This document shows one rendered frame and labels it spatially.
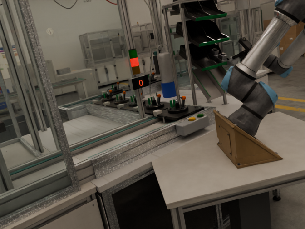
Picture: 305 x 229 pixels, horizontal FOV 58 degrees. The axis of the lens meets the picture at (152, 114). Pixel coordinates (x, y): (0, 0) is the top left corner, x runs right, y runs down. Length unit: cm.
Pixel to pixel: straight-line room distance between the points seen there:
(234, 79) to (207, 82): 68
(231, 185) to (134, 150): 55
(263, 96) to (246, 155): 28
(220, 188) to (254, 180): 14
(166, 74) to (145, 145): 135
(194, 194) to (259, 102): 53
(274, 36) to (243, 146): 50
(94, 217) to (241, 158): 72
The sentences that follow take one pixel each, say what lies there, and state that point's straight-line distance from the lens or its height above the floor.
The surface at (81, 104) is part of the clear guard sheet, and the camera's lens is 163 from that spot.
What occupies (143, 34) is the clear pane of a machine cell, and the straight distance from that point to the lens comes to 1148.
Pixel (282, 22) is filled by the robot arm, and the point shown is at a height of 142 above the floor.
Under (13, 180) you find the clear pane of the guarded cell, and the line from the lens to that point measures 124.
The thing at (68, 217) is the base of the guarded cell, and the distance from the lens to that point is 133.
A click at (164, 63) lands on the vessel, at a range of 271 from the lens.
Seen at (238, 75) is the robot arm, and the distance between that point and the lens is 134.
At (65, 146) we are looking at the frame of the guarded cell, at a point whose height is 108.
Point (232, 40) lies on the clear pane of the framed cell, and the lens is 320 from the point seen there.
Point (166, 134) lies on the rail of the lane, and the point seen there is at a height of 92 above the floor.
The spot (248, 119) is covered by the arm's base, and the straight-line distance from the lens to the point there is 133.
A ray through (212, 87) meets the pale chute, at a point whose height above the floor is 105.
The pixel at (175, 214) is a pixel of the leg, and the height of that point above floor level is 79.
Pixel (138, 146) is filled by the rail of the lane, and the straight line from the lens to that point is 146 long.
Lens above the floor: 146
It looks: 15 degrees down
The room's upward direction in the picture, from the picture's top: 11 degrees counter-clockwise
